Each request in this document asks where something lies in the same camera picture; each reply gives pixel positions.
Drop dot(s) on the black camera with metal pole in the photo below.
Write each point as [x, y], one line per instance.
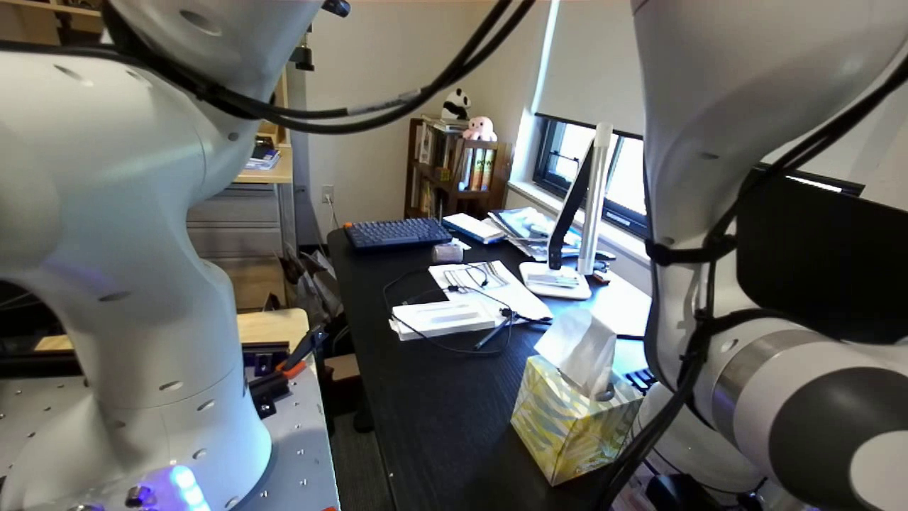
[300, 143]

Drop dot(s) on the flat white box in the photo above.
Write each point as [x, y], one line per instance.
[442, 317]

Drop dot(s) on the dark framed eyeglasses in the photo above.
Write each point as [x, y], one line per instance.
[478, 278]

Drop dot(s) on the light wooden shelf unit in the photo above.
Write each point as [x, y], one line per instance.
[271, 161]

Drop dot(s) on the stack of books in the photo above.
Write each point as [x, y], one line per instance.
[526, 232]

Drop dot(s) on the white desk lamp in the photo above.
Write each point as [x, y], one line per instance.
[557, 283]

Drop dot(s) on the pink plush toy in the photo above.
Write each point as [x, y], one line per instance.
[479, 130]

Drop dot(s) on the white book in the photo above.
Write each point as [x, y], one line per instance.
[471, 229]

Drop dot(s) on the light wooden board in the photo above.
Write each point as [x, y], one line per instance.
[271, 330]

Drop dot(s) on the grey drawer cabinet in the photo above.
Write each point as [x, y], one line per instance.
[245, 229]

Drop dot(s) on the wooden bookshelf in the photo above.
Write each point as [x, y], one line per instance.
[442, 175]

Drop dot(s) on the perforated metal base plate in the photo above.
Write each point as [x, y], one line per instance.
[300, 455]

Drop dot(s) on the panda plush toy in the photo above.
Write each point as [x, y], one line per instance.
[458, 106]

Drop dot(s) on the black window frame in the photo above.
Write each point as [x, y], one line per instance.
[557, 157]

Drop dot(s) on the yellow patterned tissue box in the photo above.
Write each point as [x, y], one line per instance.
[561, 435]

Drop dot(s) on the small white box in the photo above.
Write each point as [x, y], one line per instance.
[451, 252]

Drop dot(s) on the black red clamp tool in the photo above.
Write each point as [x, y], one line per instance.
[286, 370]

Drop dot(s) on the scattered white papers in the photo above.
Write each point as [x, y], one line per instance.
[513, 296]

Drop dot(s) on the beige roller blind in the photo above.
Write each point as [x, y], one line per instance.
[590, 66]

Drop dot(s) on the white tissue sheet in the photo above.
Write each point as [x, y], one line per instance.
[581, 350]

